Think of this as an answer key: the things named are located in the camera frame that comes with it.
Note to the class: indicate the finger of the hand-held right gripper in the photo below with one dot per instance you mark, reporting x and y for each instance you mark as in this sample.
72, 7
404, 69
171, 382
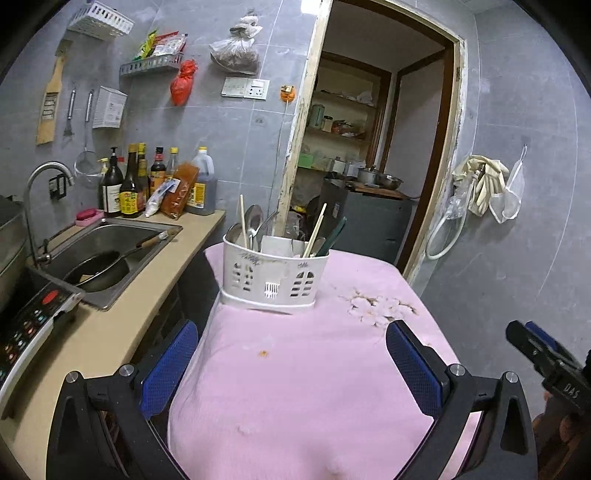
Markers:
551, 339
524, 339

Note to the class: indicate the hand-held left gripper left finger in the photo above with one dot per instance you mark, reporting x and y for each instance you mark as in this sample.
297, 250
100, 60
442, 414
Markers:
168, 369

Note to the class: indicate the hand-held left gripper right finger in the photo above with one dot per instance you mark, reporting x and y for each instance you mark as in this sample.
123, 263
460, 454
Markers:
415, 364

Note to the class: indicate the white plastic utensil holder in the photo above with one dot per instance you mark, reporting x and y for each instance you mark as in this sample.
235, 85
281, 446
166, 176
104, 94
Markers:
258, 281

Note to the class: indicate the metal spoon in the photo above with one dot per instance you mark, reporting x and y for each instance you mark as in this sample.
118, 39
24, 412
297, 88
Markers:
253, 217
234, 233

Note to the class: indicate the metal fork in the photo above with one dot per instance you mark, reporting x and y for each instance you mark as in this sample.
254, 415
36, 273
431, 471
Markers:
268, 224

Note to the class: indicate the person's right hand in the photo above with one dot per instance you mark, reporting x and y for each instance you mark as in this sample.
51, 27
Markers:
570, 429

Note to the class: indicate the pink tablecloth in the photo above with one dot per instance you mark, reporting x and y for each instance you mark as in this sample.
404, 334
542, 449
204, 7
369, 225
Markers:
300, 392

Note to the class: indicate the black frying pan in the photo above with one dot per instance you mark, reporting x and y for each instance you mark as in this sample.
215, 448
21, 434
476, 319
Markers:
99, 272

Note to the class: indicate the stainless steel sink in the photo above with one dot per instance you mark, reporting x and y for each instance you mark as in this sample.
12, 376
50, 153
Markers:
106, 240

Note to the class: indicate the induction cooker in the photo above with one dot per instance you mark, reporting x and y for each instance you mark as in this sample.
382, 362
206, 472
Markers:
32, 318

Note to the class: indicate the grey washing machine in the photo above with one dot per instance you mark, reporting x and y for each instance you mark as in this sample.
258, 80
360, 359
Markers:
369, 226

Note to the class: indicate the clear plastic wrap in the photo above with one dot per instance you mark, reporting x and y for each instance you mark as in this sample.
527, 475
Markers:
455, 207

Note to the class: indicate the cream rubber gloves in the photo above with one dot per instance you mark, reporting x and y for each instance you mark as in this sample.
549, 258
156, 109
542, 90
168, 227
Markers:
485, 184

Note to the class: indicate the white blue packet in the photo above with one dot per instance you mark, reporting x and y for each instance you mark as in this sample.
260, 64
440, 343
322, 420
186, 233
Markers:
159, 197

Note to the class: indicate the pink soap dish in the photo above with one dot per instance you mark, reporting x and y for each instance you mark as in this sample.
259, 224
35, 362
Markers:
90, 216

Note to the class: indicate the dark sauce bottle yellow label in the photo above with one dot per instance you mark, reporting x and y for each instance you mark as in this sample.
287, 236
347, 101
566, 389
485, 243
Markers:
131, 196

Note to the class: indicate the orange noodle packet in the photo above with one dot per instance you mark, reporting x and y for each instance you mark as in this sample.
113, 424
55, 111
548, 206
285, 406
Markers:
180, 191

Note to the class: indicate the wooden board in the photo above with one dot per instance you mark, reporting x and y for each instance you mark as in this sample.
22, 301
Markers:
378, 190

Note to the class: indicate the large dark oil jug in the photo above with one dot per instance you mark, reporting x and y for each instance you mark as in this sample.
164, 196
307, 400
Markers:
205, 184

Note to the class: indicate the dark pump bottle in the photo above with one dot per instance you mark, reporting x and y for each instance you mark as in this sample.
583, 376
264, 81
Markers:
111, 189

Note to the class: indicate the small metal pot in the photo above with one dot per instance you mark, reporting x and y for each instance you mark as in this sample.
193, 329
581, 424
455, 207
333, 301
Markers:
368, 175

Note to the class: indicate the red labelled sauce bottle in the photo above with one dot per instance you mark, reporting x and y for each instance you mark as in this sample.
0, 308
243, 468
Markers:
158, 170

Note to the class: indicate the yellow capped sauce bottle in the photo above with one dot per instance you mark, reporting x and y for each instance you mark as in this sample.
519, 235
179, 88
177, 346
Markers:
142, 166

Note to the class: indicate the clear bottle yellow cap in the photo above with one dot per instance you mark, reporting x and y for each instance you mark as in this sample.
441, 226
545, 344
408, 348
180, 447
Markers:
172, 161

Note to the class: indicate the metal faucet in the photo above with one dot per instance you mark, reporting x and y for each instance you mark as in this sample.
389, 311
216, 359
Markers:
32, 203

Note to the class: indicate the metal mesh strainer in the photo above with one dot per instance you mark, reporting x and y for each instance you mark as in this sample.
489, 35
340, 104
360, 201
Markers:
87, 164

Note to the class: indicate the green box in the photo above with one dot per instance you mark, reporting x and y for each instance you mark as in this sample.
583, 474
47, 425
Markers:
305, 160

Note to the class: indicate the green canister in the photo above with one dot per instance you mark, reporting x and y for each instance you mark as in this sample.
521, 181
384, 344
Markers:
317, 117

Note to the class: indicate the wooden shelf unit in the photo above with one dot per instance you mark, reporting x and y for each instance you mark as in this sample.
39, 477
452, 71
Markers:
344, 96

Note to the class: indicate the red plastic bag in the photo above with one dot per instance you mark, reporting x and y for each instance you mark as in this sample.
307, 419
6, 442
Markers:
183, 83

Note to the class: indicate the white power socket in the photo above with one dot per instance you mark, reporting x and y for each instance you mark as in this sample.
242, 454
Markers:
235, 86

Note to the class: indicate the wooden grater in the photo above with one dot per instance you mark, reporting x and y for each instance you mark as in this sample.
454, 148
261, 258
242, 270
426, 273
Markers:
51, 99

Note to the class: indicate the green yellow snack packet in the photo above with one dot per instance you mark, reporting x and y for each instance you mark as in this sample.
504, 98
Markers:
147, 46

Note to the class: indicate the red snack packet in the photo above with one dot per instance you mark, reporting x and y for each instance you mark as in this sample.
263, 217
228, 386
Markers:
170, 45

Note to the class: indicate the clear bag of dried goods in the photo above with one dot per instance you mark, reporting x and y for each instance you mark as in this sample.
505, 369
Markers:
235, 48

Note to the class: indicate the black wall socket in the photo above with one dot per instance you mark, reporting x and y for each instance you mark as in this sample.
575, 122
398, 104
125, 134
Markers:
57, 184

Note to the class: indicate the white wall box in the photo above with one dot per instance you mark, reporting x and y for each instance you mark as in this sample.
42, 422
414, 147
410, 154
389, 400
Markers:
109, 107

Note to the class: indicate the door frame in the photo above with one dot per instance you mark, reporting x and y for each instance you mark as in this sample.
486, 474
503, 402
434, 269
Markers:
302, 115

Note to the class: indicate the white wall socket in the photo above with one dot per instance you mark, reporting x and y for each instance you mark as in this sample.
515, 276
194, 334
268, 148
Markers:
258, 89

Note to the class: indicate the orange wall hook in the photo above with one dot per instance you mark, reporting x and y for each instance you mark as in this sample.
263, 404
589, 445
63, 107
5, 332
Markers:
288, 92

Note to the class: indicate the grey wall rack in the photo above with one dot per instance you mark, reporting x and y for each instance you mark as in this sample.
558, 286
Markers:
150, 66

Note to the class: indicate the white wall basket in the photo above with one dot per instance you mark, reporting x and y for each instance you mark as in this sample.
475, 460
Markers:
99, 21

